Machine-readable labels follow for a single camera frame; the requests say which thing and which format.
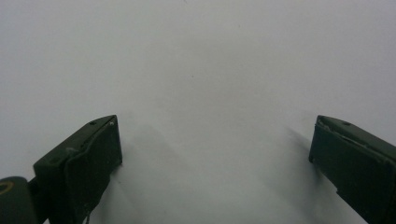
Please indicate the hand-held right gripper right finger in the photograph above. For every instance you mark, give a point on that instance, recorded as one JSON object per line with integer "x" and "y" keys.
{"x": 358, "y": 165}

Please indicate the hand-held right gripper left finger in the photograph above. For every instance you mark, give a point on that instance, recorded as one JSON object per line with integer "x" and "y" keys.
{"x": 82, "y": 168}

